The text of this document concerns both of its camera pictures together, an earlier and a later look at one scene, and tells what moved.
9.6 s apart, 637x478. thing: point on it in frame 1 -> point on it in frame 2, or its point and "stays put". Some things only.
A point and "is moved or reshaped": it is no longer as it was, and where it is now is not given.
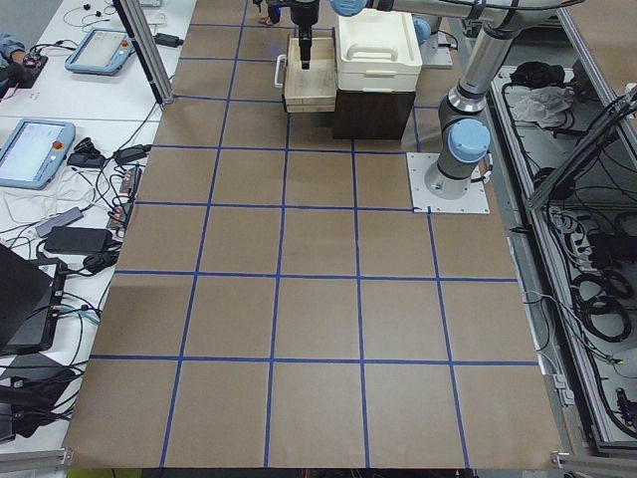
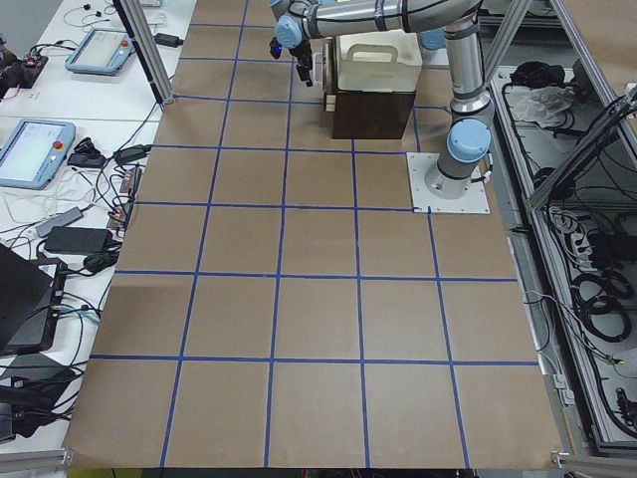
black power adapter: (74, 240) stays put
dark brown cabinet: (371, 115) stays put
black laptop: (29, 303) stays put
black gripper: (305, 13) -> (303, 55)
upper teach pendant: (102, 52) stays put
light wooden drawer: (312, 90) is moved or reshaped
